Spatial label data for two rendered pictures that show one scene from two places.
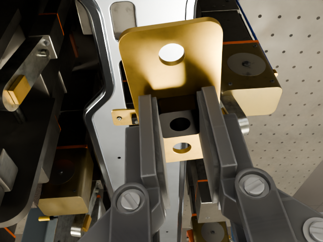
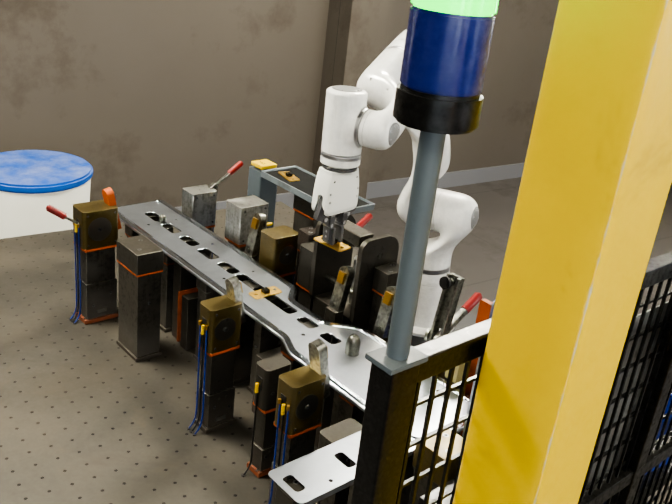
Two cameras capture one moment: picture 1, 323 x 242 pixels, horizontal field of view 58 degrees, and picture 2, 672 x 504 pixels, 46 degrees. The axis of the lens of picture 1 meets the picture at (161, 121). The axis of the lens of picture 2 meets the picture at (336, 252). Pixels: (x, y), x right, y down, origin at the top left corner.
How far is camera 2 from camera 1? 1.66 m
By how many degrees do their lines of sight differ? 41
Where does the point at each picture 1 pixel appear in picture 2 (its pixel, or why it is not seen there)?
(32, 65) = (338, 293)
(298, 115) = (14, 381)
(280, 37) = (121, 424)
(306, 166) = not seen: outside the picture
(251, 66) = (223, 326)
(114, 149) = (260, 275)
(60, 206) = (281, 231)
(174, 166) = (207, 273)
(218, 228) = (92, 233)
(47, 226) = not seen: hidden behind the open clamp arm
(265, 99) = (214, 305)
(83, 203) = (269, 235)
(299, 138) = not seen: outside the picture
